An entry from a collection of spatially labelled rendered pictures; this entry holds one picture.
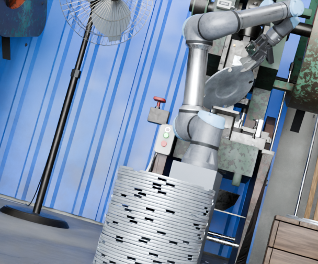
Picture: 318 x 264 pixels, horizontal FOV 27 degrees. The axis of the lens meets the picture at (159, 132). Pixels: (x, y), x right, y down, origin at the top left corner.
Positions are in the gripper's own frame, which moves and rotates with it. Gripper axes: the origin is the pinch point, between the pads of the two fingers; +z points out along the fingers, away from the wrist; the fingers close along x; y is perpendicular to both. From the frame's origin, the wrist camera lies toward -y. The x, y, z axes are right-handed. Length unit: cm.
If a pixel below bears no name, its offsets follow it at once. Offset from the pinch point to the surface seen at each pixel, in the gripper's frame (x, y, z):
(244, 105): -0.3, -21.6, 16.4
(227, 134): 16.0, -8.1, 27.1
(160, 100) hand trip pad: -6.2, 19.6, 36.8
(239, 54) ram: -19.5, -13.3, 1.3
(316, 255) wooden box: 99, 8, 14
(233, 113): 14.3, -0.6, 16.1
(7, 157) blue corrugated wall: -108, -20, 186
